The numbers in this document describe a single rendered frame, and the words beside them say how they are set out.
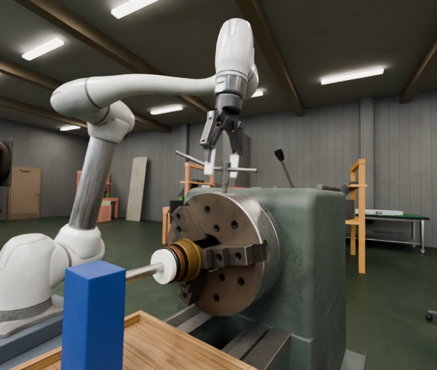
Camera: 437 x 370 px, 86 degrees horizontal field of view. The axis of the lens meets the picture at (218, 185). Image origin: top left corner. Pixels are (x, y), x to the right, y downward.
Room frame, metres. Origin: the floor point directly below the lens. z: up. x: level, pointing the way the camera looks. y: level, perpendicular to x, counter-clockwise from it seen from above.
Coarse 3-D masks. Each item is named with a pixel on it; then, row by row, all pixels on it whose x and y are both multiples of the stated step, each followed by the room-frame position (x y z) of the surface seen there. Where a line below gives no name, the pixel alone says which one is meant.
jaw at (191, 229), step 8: (184, 208) 0.64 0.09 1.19; (176, 216) 0.63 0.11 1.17; (184, 216) 0.62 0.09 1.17; (192, 216) 0.64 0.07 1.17; (176, 224) 0.63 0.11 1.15; (184, 224) 0.60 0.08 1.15; (192, 224) 0.62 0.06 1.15; (176, 232) 0.60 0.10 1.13; (184, 232) 0.58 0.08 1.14; (192, 232) 0.60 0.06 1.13; (200, 232) 0.62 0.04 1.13; (176, 240) 0.57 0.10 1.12; (192, 240) 0.58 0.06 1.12; (200, 240) 0.60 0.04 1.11
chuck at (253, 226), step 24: (216, 192) 0.61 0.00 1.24; (216, 216) 0.60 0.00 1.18; (240, 216) 0.56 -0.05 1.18; (264, 216) 0.60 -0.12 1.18; (168, 240) 0.71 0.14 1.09; (240, 240) 0.56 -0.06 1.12; (264, 240) 0.55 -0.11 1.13; (264, 264) 0.53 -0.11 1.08; (216, 288) 0.60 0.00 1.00; (240, 288) 0.56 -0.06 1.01; (264, 288) 0.56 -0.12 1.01; (216, 312) 0.60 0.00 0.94
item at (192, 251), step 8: (184, 240) 0.55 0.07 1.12; (168, 248) 0.50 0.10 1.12; (176, 248) 0.50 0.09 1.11; (184, 248) 0.51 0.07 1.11; (192, 248) 0.53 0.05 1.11; (200, 248) 0.56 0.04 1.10; (176, 256) 0.49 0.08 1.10; (184, 256) 0.50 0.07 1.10; (192, 256) 0.51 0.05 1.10; (200, 256) 0.52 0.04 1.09; (176, 264) 0.48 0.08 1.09; (184, 264) 0.49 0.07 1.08; (192, 264) 0.51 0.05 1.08; (200, 264) 0.52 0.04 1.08; (176, 272) 0.48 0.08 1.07; (184, 272) 0.50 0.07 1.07; (192, 272) 0.51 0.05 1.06; (176, 280) 0.49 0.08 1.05
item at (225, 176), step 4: (224, 164) 0.63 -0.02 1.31; (228, 164) 0.63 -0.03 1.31; (224, 168) 0.63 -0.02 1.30; (224, 172) 0.63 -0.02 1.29; (228, 172) 0.63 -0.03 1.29; (224, 176) 0.63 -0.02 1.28; (228, 176) 0.63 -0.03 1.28; (224, 180) 0.63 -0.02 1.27; (228, 180) 0.63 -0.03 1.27; (224, 184) 0.63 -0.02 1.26; (228, 184) 0.64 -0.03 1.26; (224, 188) 0.64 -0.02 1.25; (224, 192) 0.64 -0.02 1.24
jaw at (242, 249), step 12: (204, 252) 0.52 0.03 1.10; (216, 252) 0.53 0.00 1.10; (228, 252) 0.53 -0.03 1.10; (240, 252) 0.51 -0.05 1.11; (252, 252) 0.53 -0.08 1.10; (264, 252) 0.55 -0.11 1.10; (204, 264) 0.52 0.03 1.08; (216, 264) 0.53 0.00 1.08; (228, 264) 0.53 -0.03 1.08; (240, 264) 0.51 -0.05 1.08
